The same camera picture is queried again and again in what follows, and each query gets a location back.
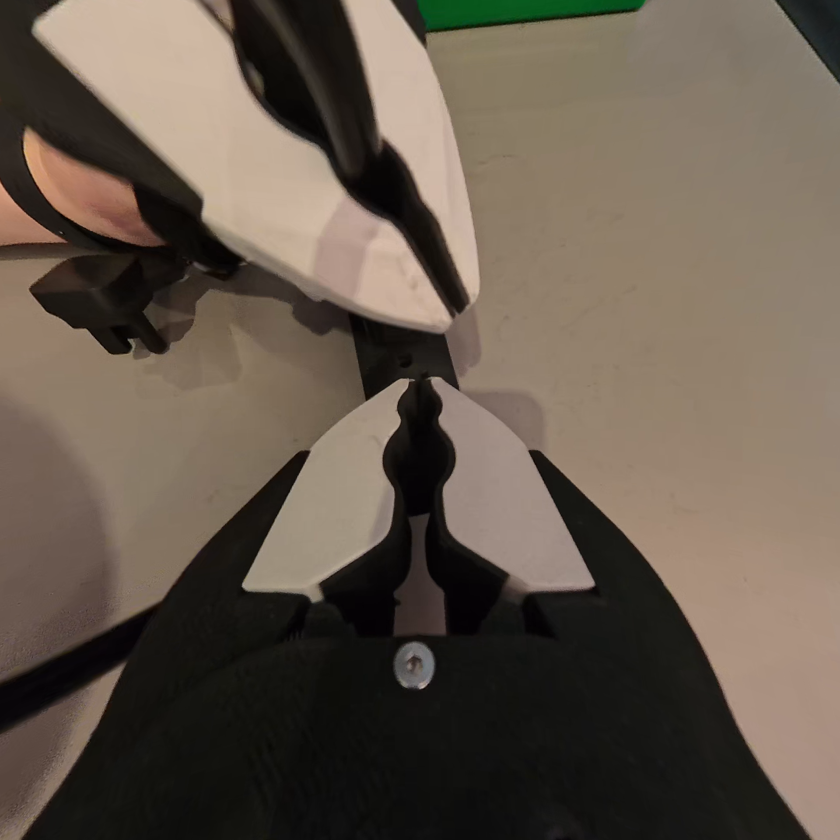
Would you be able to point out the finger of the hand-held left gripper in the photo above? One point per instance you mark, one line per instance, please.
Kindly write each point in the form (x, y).
(229, 170)
(420, 118)

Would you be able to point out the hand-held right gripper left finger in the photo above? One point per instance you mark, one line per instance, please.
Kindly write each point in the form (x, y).
(328, 512)

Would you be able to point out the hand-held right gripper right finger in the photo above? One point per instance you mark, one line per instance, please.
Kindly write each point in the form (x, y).
(505, 518)

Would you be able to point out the black power strip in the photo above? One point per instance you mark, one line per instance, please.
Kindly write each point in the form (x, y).
(394, 367)

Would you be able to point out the black three-prong plug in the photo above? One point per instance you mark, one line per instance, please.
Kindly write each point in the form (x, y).
(92, 289)

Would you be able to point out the green plastic bin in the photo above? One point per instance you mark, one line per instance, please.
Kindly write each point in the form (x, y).
(525, 13)

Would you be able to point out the black wrist band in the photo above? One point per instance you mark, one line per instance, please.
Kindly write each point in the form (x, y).
(65, 237)

